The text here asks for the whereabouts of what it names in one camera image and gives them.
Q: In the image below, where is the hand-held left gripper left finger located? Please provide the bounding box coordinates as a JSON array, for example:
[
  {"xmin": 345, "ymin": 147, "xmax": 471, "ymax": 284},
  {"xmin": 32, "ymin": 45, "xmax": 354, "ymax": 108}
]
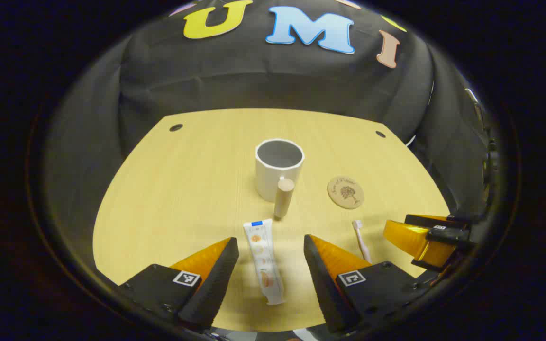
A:
[{"xmin": 118, "ymin": 237, "xmax": 240, "ymax": 332}]

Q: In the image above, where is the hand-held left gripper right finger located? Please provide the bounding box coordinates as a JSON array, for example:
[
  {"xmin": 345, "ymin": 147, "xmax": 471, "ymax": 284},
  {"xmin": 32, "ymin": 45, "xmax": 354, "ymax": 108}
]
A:
[{"xmin": 303, "ymin": 234, "xmax": 430, "ymax": 335}]

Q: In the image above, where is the white toothbrush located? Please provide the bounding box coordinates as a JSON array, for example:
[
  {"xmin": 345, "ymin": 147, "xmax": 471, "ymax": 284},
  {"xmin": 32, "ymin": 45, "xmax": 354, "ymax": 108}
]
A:
[{"xmin": 352, "ymin": 220, "xmax": 372, "ymax": 264}]

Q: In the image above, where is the white toothpaste tube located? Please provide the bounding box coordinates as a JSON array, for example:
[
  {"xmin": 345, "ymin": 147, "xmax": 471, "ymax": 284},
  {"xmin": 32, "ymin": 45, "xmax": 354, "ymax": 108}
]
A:
[{"xmin": 243, "ymin": 219, "xmax": 286, "ymax": 305}]

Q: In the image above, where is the round cork coaster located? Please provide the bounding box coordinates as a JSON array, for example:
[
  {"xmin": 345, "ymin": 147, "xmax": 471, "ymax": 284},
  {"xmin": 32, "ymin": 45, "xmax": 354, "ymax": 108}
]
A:
[{"xmin": 327, "ymin": 176, "xmax": 364, "ymax": 209}]

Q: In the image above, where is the white cup with wooden handle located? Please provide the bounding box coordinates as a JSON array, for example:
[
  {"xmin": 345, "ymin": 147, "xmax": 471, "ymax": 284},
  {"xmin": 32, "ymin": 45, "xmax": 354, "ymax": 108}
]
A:
[{"xmin": 255, "ymin": 138, "xmax": 305, "ymax": 219}]

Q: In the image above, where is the light wooden desktop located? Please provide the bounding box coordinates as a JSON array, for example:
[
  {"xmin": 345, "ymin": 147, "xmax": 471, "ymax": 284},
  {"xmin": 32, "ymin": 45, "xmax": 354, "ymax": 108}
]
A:
[{"xmin": 92, "ymin": 108, "xmax": 451, "ymax": 332}]

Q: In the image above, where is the black backdrop cloth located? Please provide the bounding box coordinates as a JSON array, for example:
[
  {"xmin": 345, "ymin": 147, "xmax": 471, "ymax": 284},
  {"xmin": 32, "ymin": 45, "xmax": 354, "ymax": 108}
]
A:
[{"xmin": 41, "ymin": 0, "xmax": 496, "ymax": 285}]

